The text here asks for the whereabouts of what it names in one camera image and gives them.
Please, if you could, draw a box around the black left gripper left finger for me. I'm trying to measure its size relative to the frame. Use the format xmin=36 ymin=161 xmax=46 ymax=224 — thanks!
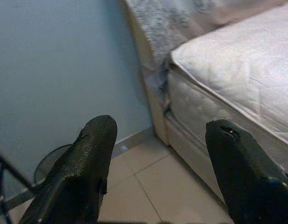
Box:
xmin=18 ymin=114 xmax=118 ymax=224

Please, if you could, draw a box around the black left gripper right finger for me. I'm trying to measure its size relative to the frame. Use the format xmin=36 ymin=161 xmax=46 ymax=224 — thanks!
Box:
xmin=205 ymin=119 xmax=288 ymax=224

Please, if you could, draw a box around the black mesh waste bin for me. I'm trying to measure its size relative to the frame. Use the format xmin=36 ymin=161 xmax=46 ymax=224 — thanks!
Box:
xmin=33 ymin=143 xmax=74 ymax=187

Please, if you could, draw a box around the beige bed base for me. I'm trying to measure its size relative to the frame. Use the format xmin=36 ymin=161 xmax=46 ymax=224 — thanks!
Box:
xmin=164 ymin=112 xmax=228 ymax=208

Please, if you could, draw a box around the white quilted mattress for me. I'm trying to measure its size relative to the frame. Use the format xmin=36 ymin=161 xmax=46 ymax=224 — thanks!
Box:
xmin=167 ymin=2 xmax=288 ymax=178

